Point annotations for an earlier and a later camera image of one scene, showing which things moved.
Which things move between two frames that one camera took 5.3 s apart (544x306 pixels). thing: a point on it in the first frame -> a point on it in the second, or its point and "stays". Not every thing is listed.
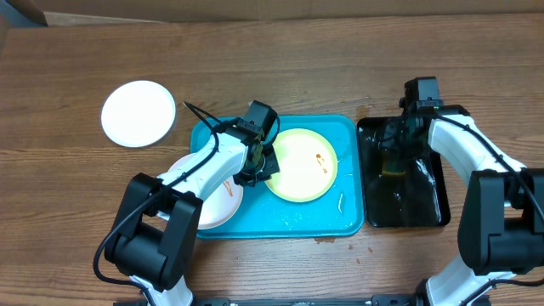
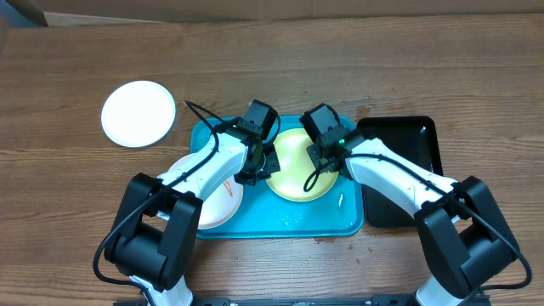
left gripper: x=272 y=167 stays
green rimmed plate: x=308 y=164 stays
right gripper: x=392 y=144 -> x=319 y=155
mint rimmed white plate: x=138 y=114 stays
